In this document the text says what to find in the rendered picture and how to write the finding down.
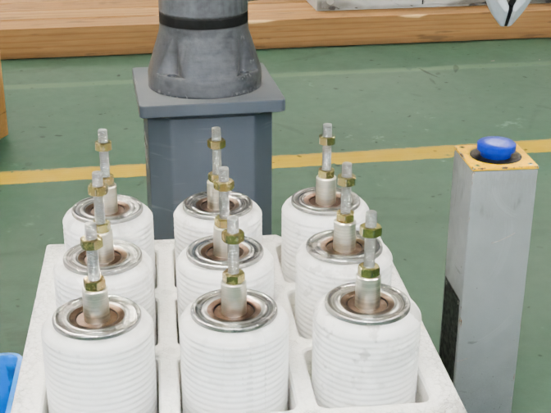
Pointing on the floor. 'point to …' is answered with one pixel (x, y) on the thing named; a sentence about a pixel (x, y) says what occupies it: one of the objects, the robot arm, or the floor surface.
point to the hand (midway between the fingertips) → (508, 15)
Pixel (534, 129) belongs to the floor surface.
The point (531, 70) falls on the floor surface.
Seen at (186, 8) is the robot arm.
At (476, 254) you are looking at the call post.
